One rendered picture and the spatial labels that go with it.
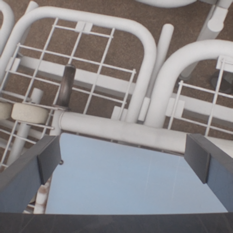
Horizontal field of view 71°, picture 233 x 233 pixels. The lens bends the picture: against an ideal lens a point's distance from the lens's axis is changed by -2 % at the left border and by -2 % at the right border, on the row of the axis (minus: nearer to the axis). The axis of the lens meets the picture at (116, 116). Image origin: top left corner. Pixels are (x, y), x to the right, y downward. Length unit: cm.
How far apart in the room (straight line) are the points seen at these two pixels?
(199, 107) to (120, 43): 69
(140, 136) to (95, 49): 80
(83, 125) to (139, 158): 11
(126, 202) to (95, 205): 5
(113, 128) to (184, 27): 88
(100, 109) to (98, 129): 61
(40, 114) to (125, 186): 19
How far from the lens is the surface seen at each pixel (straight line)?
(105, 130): 28
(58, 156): 17
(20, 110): 33
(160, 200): 29
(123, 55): 97
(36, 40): 121
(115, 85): 42
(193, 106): 42
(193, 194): 30
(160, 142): 27
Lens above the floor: 84
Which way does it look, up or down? 78 degrees down
